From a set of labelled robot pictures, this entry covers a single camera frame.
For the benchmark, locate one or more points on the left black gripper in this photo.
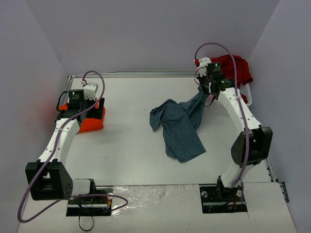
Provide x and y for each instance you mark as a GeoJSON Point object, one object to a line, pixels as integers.
{"type": "Point", "coordinates": [97, 109]}

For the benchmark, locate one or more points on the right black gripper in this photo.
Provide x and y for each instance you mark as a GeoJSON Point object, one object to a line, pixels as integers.
{"type": "Point", "coordinates": [205, 87]}

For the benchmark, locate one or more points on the orange t shirt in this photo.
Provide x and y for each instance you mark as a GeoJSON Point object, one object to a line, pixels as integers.
{"type": "Point", "coordinates": [67, 120]}

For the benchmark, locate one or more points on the blue-grey t shirt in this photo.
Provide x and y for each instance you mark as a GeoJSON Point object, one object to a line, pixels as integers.
{"type": "Point", "coordinates": [180, 122]}

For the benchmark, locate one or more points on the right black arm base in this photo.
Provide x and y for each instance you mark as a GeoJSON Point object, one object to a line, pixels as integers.
{"type": "Point", "coordinates": [218, 200]}

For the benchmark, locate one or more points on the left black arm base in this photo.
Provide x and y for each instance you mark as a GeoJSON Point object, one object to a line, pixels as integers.
{"type": "Point", "coordinates": [90, 206]}

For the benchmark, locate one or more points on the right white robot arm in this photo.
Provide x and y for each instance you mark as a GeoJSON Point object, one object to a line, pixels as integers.
{"type": "Point", "coordinates": [253, 140]}

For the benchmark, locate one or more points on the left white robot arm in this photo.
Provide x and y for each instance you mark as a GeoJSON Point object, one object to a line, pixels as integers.
{"type": "Point", "coordinates": [48, 177]}

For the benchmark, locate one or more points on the white plastic laundry basket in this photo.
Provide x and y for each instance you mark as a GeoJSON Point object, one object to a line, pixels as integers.
{"type": "Point", "coordinates": [245, 93]}

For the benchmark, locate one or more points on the dark red t shirt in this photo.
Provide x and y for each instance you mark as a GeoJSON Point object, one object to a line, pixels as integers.
{"type": "Point", "coordinates": [243, 74]}

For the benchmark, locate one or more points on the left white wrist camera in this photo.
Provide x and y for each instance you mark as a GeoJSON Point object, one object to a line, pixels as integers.
{"type": "Point", "coordinates": [90, 90]}

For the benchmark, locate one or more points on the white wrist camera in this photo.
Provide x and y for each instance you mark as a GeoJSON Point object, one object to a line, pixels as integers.
{"type": "Point", "coordinates": [90, 90]}
{"type": "Point", "coordinates": [202, 63]}

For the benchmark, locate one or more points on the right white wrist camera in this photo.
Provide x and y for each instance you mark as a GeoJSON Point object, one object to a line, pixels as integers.
{"type": "Point", "coordinates": [202, 63]}

